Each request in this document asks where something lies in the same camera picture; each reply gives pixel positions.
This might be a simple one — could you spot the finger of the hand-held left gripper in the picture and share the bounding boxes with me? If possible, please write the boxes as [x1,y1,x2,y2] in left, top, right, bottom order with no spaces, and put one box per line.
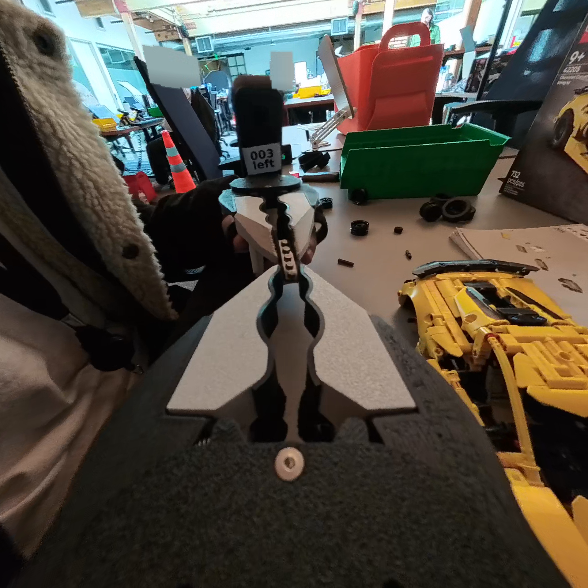
[234,196,279,259]
[285,193,317,264]

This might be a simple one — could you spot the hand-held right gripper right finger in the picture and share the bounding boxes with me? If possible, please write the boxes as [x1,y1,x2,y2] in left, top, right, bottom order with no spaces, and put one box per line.
[300,266,418,422]

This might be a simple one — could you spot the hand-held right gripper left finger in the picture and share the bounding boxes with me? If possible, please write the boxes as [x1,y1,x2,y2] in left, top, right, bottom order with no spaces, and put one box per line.
[166,266,279,422]

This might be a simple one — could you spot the small yellow black brick assembly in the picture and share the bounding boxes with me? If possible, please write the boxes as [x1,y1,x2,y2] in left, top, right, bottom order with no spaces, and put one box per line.
[277,236,300,280]

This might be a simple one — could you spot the person's left hand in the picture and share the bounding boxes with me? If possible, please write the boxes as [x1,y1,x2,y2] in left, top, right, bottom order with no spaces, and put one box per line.
[222,215,252,254]

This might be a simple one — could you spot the dark blue board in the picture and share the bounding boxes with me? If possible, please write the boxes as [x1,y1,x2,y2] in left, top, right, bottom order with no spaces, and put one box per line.
[133,56,222,181]

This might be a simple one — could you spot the orange traffic cone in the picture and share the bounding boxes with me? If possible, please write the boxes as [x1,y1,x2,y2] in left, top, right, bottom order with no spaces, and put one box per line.
[161,130,197,194]

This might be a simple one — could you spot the green plastic bin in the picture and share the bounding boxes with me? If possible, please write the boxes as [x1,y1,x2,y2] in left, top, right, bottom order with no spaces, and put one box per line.
[340,123,511,201]

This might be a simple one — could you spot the red tote bag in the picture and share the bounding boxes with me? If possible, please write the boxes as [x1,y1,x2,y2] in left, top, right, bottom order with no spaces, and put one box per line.
[334,23,445,137]

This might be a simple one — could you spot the yellow toy brick car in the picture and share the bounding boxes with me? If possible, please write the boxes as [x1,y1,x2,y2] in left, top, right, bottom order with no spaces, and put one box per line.
[397,259,588,588]

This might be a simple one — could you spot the instruction booklet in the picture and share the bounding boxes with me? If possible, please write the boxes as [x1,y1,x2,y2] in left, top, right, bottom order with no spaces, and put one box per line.
[449,224,588,305]

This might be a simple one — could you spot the dark toy car box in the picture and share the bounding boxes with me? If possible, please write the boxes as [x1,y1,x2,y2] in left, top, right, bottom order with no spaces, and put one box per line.
[498,0,588,226]

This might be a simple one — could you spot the black office chair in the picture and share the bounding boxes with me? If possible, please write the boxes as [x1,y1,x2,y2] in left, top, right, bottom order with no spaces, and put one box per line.
[447,0,577,136]

